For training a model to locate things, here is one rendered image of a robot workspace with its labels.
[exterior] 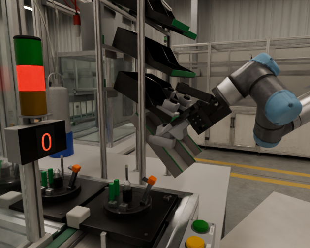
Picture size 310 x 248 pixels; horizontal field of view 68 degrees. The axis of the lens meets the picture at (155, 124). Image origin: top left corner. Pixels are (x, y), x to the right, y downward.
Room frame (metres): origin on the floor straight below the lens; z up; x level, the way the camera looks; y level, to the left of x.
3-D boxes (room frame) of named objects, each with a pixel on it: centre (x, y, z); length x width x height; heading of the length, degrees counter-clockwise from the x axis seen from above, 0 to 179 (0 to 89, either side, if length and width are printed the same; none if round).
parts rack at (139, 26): (1.01, 0.07, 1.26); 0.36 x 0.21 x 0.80; 159
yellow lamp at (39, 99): (0.49, 0.26, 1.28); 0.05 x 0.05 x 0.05
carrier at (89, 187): (0.71, 0.32, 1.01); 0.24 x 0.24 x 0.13; 69
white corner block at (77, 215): (0.57, 0.21, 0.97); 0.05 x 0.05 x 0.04; 69
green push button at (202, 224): (0.53, -0.12, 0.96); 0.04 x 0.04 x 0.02
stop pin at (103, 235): (0.51, 0.12, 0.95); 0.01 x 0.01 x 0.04; 69
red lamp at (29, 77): (0.49, 0.26, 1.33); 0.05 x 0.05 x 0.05
